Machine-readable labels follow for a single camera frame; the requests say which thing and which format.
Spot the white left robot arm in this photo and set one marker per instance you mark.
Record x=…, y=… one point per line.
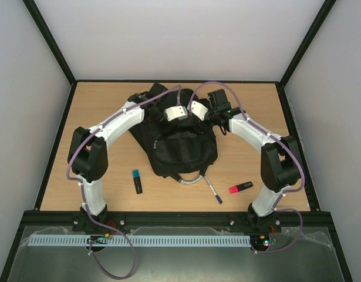
x=88, y=160

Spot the black aluminium frame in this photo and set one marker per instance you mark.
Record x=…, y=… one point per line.
x=313, y=218

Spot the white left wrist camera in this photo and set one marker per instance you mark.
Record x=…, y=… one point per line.
x=176, y=112

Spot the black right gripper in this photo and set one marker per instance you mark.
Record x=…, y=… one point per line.
x=208, y=113

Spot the blue capped white marker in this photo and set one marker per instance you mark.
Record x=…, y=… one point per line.
x=213, y=190

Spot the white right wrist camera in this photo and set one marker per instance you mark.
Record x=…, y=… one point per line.
x=198, y=109

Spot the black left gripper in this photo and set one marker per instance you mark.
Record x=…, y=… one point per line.
x=174, y=124

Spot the blue black highlighter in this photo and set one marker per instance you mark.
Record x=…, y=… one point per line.
x=137, y=181

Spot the pink black highlighter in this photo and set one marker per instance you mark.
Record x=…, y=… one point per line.
x=240, y=187

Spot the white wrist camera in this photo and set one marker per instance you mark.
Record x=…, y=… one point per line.
x=198, y=109
x=176, y=112

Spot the light blue cable duct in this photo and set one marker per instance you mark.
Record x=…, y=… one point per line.
x=139, y=241

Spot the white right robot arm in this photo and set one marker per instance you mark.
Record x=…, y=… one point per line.
x=280, y=169

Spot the black student backpack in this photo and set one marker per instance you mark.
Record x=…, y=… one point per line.
x=172, y=152

